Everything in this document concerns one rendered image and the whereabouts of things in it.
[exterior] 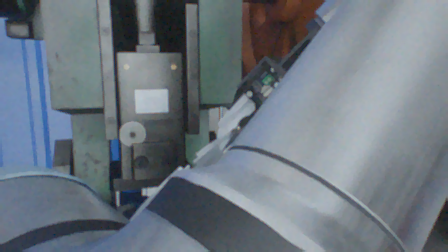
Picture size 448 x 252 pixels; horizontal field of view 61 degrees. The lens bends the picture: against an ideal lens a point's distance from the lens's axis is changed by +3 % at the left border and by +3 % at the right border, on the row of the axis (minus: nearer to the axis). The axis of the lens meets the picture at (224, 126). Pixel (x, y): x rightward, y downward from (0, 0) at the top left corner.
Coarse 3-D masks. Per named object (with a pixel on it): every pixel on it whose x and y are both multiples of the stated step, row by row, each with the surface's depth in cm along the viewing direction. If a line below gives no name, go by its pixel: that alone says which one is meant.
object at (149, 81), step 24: (144, 48) 83; (120, 72) 79; (144, 72) 80; (168, 72) 82; (120, 96) 80; (144, 96) 81; (168, 96) 83; (120, 120) 81; (144, 120) 82; (168, 120) 83; (120, 144) 82; (144, 144) 80; (168, 144) 81; (120, 168) 83; (144, 168) 80; (168, 168) 82
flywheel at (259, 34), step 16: (288, 0) 89; (304, 0) 88; (320, 0) 81; (256, 16) 117; (272, 16) 97; (288, 16) 92; (304, 16) 88; (256, 32) 117; (272, 32) 106; (288, 32) 96; (304, 32) 88; (256, 48) 118; (272, 48) 106; (288, 48) 100; (256, 64) 118
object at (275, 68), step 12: (312, 24) 42; (312, 36) 40; (300, 48) 42; (264, 60) 42; (276, 60) 44; (288, 60) 42; (252, 72) 43; (264, 72) 44; (276, 72) 42; (240, 84) 44; (252, 84) 44; (264, 84) 44; (276, 84) 43; (252, 96) 45; (264, 96) 44
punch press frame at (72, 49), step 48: (48, 0) 69; (96, 0) 72; (192, 0) 82; (240, 0) 79; (48, 48) 70; (96, 48) 72; (240, 48) 81; (96, 96) 74; (96, 144) 105; (192, 144) 113
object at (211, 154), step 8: (224, 136) 51; (232, 136) 52; (208, 144) 48; (216, 144) 49; (224, 144) 51; (200, 152) 48; (208, 152) 48; (216, 152) 51; (200, 160) 48; (208, 160) 51; (216, 160) 54; (184, 168) 46; (144, 208) 46
